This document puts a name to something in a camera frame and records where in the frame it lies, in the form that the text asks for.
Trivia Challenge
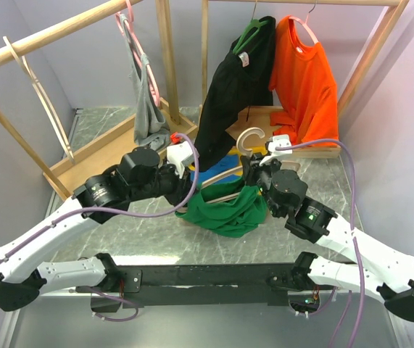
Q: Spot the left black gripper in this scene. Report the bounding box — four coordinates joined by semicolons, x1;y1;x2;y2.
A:
130;154;199;206

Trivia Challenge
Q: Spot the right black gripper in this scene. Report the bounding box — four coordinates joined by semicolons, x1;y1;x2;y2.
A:
239;152;283;218

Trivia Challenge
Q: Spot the wooden hanger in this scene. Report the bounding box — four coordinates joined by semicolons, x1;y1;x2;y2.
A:
200;127;308;215
3;36;75;164

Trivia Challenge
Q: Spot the green tank top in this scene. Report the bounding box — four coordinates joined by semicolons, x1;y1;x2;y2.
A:
175;178;268;238

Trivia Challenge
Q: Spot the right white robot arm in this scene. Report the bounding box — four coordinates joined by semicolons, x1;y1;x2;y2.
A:
240;154;414;323

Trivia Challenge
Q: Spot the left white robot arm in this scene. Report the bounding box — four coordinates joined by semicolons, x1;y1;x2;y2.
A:
0;143;198;312

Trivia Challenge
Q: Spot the grey tank top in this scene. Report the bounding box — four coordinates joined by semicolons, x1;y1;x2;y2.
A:
117;12;173;153

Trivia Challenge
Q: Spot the pink hanger right rack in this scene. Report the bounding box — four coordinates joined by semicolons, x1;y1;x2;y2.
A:
289;0;319;44

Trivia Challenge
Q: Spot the pink hanger rack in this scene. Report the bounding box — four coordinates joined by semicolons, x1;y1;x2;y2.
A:
289;0;319;44
115;0;161;107

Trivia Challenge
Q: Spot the green hanger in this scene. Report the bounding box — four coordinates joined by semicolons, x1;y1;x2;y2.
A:
232;1;268;54

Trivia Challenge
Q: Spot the pink hanger left rack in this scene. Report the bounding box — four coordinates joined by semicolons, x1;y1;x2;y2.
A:
115;0;161;107

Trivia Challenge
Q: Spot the yellow plastic tray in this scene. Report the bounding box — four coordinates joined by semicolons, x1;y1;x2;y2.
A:
188;144;269;199

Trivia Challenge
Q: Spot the blue garment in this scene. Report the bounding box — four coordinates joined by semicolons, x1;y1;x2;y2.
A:
197;154;243;190

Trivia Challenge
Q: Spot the right wooden clothes rack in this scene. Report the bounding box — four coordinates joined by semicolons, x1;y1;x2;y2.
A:
196;0;410;159

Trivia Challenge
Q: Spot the wooden clothes rack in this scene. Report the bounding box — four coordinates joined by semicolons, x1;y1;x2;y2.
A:
0;1;198;199
196;0;410;159

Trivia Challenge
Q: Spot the left wooden clothes rack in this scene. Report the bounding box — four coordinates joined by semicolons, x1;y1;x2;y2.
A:
0;1;198;199

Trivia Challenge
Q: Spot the orange t-shirt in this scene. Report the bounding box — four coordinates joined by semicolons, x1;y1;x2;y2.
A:
268;16;339;144

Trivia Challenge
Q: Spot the black t-shirt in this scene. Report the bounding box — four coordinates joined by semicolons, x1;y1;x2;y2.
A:
194;16;276;172

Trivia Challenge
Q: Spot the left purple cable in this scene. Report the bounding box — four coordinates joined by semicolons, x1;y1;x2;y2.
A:
0;132;200;323

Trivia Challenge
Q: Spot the purple cable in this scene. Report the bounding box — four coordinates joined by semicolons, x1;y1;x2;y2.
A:
0;132;200;323
275;139;365;348

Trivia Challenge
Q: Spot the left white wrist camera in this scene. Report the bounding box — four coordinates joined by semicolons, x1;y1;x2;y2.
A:
166;132;199;178

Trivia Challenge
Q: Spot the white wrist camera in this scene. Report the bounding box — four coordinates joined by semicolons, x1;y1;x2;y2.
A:
260;134;293;166
166;132;199;178

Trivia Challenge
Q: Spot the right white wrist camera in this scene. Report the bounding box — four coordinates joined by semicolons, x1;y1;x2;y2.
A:
260;134;293;166

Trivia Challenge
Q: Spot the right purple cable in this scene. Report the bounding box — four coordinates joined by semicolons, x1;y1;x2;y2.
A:
275;139;365;348

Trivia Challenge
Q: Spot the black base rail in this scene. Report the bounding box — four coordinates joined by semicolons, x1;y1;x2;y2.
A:
93;263;331;307

